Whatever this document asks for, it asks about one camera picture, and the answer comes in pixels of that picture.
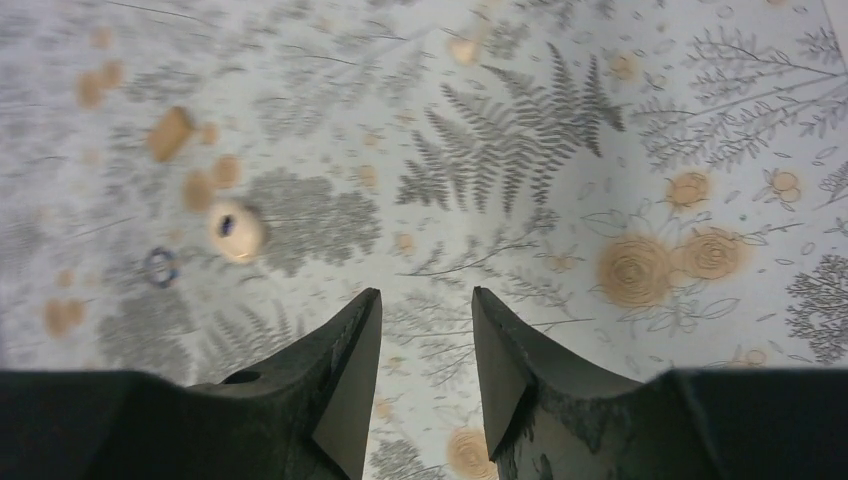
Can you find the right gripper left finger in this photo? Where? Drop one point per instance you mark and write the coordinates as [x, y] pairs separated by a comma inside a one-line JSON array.
[[302, 413]]

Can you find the blue poker chip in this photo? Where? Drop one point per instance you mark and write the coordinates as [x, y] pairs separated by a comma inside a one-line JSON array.
[[160, 268]]

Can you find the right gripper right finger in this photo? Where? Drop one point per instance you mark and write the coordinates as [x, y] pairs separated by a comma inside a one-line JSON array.
[[551, 414]]

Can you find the floral patterned table mat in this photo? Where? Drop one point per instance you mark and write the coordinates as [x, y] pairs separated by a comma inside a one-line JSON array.
[[652, 184]]

